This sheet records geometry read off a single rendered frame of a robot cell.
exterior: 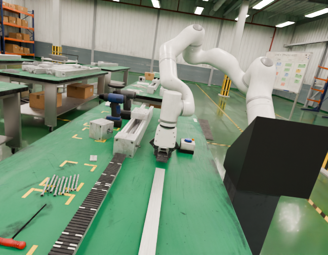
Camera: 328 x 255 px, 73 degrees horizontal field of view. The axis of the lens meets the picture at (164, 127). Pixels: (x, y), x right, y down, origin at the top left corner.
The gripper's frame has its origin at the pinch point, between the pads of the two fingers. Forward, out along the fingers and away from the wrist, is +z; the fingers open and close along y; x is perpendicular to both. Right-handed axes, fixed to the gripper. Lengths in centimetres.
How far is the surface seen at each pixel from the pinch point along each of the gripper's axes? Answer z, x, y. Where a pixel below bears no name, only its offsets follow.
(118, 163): -0.3, -16.7, -18.1
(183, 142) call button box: -2.9, 13.9, 10.3
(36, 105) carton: 54, 232, -209
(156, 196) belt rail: 0.0, -35.3, 0.2
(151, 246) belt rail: 0, -57, 1
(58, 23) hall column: -130, 988, -572
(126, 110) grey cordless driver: -4, 62, -32
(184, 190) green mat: 3.0, -24.2, 10.7
